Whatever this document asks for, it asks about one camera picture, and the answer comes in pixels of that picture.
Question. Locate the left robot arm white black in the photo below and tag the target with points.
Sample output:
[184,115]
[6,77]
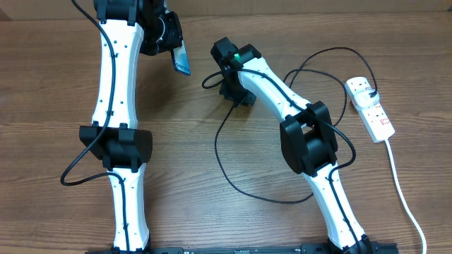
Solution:
[128,29]

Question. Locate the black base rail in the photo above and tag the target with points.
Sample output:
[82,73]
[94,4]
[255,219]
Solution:
[307,248]

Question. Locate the white power strip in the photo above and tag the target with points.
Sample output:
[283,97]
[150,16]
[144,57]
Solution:
[374,118]

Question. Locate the white charger plug adapter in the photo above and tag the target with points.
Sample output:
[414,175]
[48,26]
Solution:
[365,99]

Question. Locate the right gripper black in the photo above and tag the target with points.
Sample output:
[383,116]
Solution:
[229,93]

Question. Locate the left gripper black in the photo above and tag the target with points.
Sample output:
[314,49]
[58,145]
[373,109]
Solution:
[176,36]

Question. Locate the blue Galaxy smartphone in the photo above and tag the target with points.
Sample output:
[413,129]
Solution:
[180,60]

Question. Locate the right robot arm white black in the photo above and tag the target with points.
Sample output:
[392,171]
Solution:
[307,137]

